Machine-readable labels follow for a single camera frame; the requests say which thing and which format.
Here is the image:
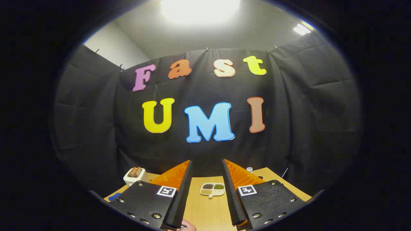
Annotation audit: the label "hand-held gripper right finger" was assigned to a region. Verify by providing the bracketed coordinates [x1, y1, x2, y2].
[222, 159, 308, 229]

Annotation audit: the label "small ceiling light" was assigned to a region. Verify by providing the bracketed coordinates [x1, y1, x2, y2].
[293, 22, 317, 36]

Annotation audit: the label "pink plate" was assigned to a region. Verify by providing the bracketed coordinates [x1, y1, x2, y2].
[175, 219, 195, 231]

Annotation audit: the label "white divided dish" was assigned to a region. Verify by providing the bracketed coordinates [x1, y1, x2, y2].
[200, 182, 225, 198]

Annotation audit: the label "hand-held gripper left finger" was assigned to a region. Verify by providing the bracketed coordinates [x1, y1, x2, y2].
[109, 160, 194, 229]

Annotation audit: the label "large ceiling light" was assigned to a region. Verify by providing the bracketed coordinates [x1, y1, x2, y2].
[161, 0, 241, 25]

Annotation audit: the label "white toaster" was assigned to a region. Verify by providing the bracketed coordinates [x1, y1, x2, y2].
[123, 167, 150, 187]

